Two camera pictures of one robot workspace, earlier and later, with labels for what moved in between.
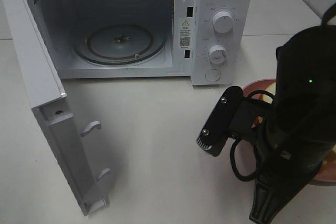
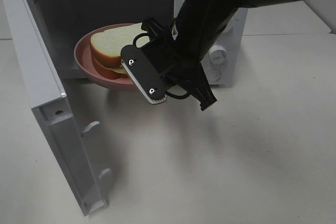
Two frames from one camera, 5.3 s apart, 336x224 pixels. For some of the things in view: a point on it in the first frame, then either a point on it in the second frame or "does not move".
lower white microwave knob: (217, 54) does not move
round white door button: (213, 75) does not move
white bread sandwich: (272, 88) to (106, 46)
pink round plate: (326, 176) to (84, 59)
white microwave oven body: (147, 25) does not move
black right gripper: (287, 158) to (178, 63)
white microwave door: (47, 94) does not move
